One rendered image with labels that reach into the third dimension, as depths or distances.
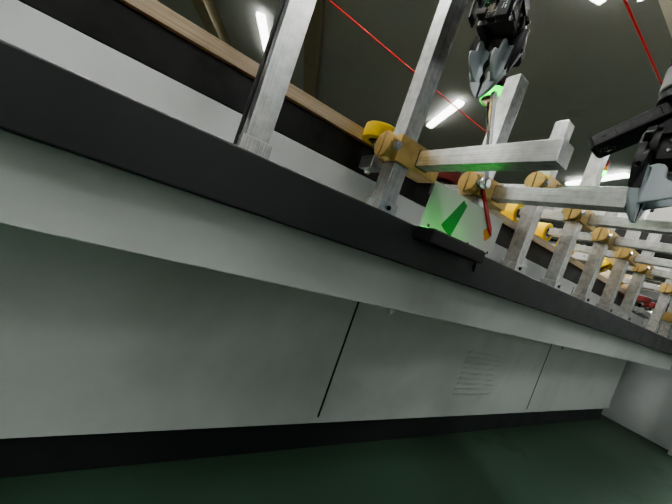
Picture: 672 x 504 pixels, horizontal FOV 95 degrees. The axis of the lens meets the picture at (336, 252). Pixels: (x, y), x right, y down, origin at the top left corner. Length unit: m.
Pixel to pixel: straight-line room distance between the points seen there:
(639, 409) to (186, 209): 3.26
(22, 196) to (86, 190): 0.06
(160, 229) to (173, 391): 0.43
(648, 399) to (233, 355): 3.03
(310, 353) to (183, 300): 0.36
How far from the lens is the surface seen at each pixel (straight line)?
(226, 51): 0.71
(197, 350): 0.77
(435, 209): 0.67
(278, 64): 0.51
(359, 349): 0.96
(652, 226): 1.22
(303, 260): 0.54
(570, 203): 0.73
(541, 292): 1.08
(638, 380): 3.35
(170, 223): 0.48
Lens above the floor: 0.63
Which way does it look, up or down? 3 degrees down
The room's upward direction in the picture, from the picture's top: 19 degrees clockwise
